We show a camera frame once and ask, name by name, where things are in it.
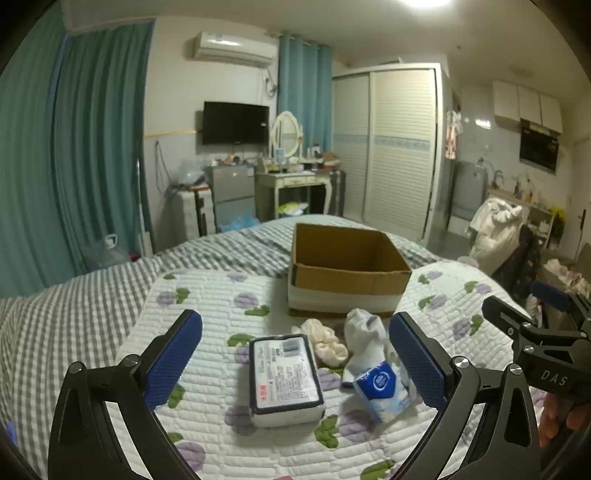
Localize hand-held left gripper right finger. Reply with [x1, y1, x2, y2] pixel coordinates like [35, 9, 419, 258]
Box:
[388, 311, 541, 480]

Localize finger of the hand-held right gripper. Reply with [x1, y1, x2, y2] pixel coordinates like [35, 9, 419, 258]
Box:
[481, 295, 546, 342]
[530, 280, 574, 315]

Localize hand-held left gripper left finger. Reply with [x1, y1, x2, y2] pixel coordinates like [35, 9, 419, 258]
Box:
[47, 309, 204, 480]

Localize small blue tissue packet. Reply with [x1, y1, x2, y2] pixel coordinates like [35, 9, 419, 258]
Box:
[353, 360, 415, 425]

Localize white sock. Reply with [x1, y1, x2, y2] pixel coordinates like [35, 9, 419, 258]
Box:
[341, 308, 389, 388]

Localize cream cloth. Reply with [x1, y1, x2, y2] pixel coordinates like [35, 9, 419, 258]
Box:
[302, 318, 349, 368]

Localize brown cardboard box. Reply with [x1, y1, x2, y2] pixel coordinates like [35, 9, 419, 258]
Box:
[287, 223, 413, 319]

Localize large white tissue pack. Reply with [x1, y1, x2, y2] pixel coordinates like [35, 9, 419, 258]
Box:
[248, 333, 326, 428]

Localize person's right hand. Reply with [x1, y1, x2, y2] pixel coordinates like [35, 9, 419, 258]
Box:
[538, 396, 590, 449]

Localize dark floral garment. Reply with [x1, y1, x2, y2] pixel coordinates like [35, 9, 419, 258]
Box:
[492, 226, 543, 305]

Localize white floral quilt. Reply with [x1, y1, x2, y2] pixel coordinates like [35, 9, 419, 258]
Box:
[108, 261, 546, 480]

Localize white kitchen shelf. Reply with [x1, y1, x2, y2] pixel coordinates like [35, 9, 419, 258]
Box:
[487, 187, 555, 250]

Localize white jacket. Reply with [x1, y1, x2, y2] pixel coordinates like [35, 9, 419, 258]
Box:
[466, 196, 525, 273]

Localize clear water jug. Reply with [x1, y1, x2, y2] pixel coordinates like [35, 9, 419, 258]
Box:
[85, 234, 130, 274]

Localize white suitcase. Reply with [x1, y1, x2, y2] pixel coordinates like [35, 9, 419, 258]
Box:
[178, 189, 215, 241]

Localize blue plastic bag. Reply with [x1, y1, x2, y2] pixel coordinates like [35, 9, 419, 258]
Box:
[221, 208, 262, 233]

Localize black range hood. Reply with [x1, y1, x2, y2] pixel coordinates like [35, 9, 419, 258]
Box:
[519, 119, 560, 174]

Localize small grey fridge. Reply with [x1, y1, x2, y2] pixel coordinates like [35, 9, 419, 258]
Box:
[205, 165, 257, 234]

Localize clear plastic bag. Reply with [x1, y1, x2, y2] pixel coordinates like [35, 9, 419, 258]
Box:
[175, 157, 206, 185]

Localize silver suitcase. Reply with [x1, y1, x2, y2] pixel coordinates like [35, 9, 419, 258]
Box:
[330, 170, 348, 217]

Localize yellow and white bag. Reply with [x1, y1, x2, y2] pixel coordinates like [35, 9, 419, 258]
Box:
[277, 202, 309, 220]

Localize hanging pink clothes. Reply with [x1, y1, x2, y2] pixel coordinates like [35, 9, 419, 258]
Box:
[444, 110, 463, 160]

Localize white slatted wardrobe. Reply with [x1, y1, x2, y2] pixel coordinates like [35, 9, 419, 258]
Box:
[331, 63, 451, 239]

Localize white dressing table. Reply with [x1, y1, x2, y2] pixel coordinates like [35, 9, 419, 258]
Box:
[255, 168, 334, 221]

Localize wide teal curtain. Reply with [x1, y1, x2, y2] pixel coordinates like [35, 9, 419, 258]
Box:
[0, 0, 156, 296]

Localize oval vanity mirror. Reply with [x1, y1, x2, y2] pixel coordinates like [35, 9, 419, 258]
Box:
[270, 111, 304, 162]

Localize narrow teal curtain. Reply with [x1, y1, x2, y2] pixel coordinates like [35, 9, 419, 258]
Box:
[277, 31, 334, 217]

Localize white air conditioner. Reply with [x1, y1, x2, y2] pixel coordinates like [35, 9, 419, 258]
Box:
[191, 31, 277, 70]

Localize black hanging cable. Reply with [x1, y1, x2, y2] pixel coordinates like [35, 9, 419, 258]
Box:
[154, 141, 175, 195]

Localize white kitchen wall cabinets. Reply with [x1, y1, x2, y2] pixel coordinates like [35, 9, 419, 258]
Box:
[492, 80, 563, 134]

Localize black wall television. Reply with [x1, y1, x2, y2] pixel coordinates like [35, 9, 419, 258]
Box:
[202, 102, 271, 146]

